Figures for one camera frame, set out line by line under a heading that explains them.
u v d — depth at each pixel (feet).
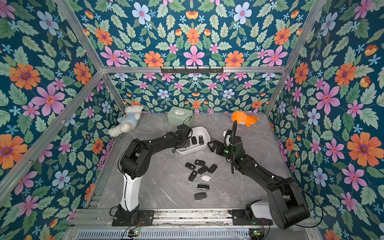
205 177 2.83
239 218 2.41
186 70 2.98
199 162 3.05
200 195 2.62
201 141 3.33
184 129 2.68
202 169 2.92
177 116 3.56
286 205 1.36
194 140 3.35
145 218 2.41
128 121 3.43
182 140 2.62
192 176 2.85
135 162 1.80
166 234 2.31
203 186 2.73
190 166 2.98
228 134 2.54
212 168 2.96
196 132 3.36
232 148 2.17
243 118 3.53
